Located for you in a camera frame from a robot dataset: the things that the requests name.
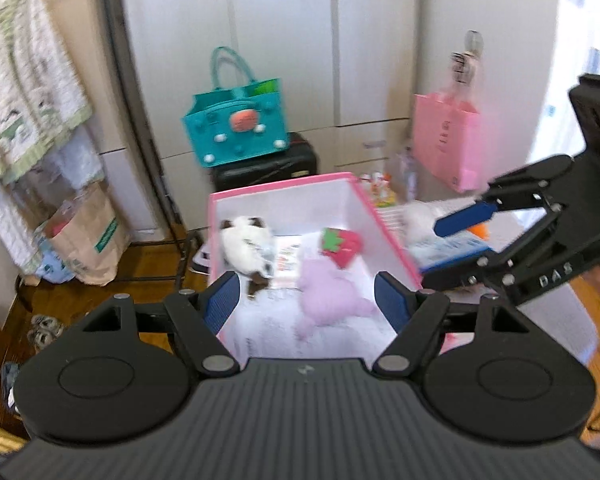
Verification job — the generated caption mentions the pink white tissue pack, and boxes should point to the pink white tissue pack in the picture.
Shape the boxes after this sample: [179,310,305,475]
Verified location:
[275,245,303,276]

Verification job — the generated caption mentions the pink gift bag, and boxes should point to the pink gift bag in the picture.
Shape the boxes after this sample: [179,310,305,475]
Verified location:
[412,92,482,193]

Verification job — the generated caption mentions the white door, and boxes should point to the white door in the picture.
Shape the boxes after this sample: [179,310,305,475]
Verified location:
[530,0,600,176]

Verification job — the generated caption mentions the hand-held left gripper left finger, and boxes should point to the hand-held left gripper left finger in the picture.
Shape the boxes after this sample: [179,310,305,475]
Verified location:
[82,271,242,376]

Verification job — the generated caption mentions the grey wooden wardrobe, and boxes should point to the grey wooden wardrobe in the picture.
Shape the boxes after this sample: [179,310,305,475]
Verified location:
[117,0,423,241]

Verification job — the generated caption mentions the grey sneaker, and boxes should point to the grey sneaker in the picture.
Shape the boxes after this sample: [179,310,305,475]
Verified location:
[27,314,66,351]

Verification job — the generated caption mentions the small colourful packet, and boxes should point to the small colourful packet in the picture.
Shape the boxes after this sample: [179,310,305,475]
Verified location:
[362,171,398,207]

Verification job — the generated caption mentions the clear plastic bag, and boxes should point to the clear plastic bag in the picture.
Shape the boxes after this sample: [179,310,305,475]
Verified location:
[400,200,448,241]

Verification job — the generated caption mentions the teal felt handbag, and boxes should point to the teal felt handbag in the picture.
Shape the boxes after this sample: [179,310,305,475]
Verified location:
[181,46,291,168]

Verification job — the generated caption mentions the black suitcase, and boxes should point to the black suitcase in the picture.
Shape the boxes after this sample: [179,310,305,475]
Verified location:
[211,132,321,193]

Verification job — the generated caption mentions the white green fleece pajama jacket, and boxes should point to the white green fleece pajama jacket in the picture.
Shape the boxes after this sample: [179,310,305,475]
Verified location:
[0,0,93,193]

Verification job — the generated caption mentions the black clothes rack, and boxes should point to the black clothes rack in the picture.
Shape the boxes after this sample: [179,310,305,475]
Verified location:
[100,0,201,276]

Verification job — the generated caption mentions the yellow grey bedding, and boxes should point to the yellow grey bedding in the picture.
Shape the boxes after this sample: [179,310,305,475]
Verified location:
[0,422,31,461]

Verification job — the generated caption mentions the pink strawberry plush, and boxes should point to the pink strawberry plush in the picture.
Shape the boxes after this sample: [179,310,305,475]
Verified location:
[321,227,365,267]

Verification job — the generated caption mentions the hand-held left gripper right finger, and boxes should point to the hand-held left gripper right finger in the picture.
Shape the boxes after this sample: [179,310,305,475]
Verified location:
[372,271,531,376]

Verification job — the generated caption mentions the blue white wet wipes pack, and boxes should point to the blue white wet wipes pack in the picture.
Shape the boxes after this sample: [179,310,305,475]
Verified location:
[412,232,493,271]

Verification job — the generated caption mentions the blue white plastic bag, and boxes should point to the blue white plastic bag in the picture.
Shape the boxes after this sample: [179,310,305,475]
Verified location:
[32,245,76,283]

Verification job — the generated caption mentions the striped pink tablecloth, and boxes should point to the striped pink tablecloth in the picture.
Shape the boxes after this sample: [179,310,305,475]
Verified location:
[375,195,600,366]

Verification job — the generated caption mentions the purple plush toy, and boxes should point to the purple plush toy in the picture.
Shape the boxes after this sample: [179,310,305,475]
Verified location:
[295,255,381,341]

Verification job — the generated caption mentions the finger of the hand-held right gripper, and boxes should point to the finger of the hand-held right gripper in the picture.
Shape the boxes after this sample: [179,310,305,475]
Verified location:
[420,209,567,291]
[432,155,576,237]

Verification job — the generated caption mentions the panda plush toy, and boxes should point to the panda plush toy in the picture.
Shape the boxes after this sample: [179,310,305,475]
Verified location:
[219,216,276,297]

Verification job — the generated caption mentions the brown paper shopping bag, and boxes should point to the brown paper shopping bag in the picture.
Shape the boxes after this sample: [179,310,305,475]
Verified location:
[45,185,131,286]

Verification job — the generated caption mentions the pink cardboard box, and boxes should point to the pink cardboard box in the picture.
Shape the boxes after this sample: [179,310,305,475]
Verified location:
[207,172,473,361]

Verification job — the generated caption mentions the black hair ties on hook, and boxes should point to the black hair ties on hook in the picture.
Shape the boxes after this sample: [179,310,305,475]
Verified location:
[450,30,483,91]

